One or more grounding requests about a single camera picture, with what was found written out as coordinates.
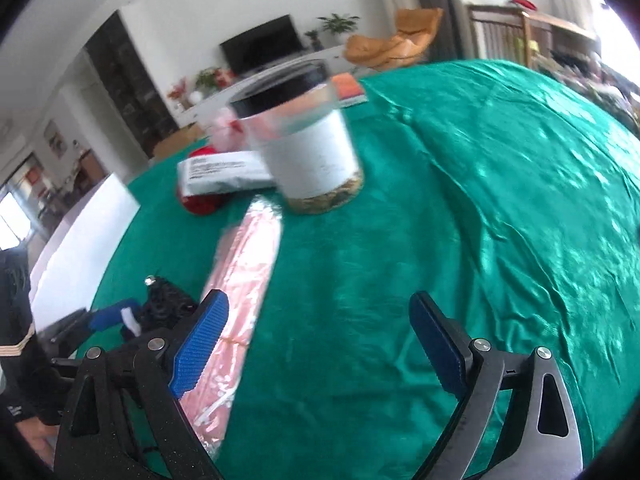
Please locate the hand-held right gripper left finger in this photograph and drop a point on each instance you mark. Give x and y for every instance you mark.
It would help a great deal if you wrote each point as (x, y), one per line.
(197, 345)

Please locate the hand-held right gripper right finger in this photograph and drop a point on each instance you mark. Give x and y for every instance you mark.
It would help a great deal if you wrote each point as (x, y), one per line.
(440, 345)

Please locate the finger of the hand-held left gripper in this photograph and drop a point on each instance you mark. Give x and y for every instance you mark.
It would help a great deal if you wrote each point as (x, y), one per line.
(112, 315)

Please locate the black mesh sponge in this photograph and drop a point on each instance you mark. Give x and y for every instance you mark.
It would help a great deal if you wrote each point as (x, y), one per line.
(165, 305)

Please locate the long pink plastic packet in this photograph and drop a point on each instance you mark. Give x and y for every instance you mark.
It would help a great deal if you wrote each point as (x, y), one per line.
(240, 280)

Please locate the white storage box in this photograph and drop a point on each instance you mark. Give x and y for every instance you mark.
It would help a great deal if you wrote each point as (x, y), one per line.
(85, 240)

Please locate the person's dark jacket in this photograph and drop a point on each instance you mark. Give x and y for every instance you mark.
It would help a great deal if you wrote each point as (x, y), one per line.
(17, 310)

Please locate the green satin tablecloth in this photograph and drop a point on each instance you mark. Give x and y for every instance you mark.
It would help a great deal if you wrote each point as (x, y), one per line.
(400, 235)

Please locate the red round object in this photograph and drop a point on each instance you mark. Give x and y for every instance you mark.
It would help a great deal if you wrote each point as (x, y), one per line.
(205, 204)

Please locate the white wet wipes packet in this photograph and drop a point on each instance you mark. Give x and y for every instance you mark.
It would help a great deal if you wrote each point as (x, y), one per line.
(220, 172)

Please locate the cardboard box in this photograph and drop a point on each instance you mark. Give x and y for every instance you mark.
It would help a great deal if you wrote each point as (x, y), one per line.
(175, 142)

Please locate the clear jar with black lid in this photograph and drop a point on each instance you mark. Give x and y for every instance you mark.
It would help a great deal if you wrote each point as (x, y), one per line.
(310, 160)

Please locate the dark bookcase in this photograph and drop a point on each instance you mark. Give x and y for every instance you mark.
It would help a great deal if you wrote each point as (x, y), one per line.
(130, 85)

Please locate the red flowers in vase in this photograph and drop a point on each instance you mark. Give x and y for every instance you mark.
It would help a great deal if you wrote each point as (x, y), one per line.
(177, 91)

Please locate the round white vase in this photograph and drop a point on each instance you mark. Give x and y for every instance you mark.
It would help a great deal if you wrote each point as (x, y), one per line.
(195, 96)

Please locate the leafy green plant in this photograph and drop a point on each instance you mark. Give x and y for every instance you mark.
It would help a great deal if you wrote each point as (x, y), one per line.
(207, 79)

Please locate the red gift bag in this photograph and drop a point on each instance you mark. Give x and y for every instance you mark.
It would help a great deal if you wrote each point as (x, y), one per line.
(226, 76)

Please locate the orange book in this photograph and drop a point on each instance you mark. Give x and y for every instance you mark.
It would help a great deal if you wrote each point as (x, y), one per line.
(350, 91)

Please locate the orange lounge chair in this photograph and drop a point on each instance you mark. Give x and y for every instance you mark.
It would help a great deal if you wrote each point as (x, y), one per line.
(380, 50)

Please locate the black television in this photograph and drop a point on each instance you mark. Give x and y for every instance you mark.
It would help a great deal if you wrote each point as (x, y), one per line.
(262, 45)

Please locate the windowsill clutter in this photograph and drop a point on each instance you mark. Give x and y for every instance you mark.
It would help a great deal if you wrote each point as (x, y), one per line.
(600, 80)

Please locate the white television cabinet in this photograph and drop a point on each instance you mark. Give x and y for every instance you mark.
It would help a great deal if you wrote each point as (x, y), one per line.
(327, 55)

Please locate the small potted plant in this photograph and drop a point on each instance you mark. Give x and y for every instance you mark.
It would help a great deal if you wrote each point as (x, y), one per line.
(313, 40)

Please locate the large potted plant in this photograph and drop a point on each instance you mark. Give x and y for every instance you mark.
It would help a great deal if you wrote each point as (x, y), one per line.
(340, 25)

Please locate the grey curtain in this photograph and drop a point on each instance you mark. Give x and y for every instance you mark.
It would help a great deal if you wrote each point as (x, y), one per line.
(440, 0)

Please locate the red cloth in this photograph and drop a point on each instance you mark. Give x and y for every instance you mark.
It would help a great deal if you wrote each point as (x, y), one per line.
(524, 2)

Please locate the wall picture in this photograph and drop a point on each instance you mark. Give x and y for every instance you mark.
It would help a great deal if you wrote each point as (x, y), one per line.
(55, 139)

